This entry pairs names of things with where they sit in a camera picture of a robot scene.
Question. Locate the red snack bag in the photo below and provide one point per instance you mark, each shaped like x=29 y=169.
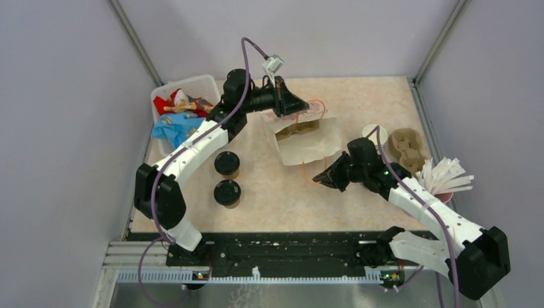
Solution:
x=179 y=102

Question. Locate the single cardboard cup carrier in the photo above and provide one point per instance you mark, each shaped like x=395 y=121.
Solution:
x=297 y=129

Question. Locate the blue snack bag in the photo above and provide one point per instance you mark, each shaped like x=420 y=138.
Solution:
x=176 y=128

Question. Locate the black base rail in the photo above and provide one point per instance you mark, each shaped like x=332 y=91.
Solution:
x=293 y=258

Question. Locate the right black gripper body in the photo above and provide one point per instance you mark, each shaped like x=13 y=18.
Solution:
x=349 y=171

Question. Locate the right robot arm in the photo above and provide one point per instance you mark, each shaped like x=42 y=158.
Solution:
x=474 y=258

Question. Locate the black cup lid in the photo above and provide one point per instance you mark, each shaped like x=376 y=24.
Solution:
x=226 y=159
x=227 y=192

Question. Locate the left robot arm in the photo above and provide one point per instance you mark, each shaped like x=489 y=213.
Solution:
x=158 y=187

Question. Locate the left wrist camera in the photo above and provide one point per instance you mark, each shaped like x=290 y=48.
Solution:
x=271 y=66

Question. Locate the white wrapped straws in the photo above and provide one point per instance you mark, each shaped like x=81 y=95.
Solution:
x=447 y=176

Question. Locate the brown paper cup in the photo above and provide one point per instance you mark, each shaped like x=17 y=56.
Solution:
x=230 y=173
x=232 y=205

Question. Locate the white plastic basket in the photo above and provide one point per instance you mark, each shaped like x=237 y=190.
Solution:
x=199 y=86

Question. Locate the stack of paper cups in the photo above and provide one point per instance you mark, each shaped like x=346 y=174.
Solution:
x=376 y=134

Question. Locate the cardboard cup carrier stack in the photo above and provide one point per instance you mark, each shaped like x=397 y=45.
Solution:
x=406 y=145

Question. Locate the pink holder cup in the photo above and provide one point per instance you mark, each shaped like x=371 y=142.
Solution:
x=444 y=197

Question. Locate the paper takeout bag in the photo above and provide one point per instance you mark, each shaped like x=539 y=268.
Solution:
x=300 y=150

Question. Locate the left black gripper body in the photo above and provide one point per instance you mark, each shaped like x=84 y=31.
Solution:
x=271 y=97

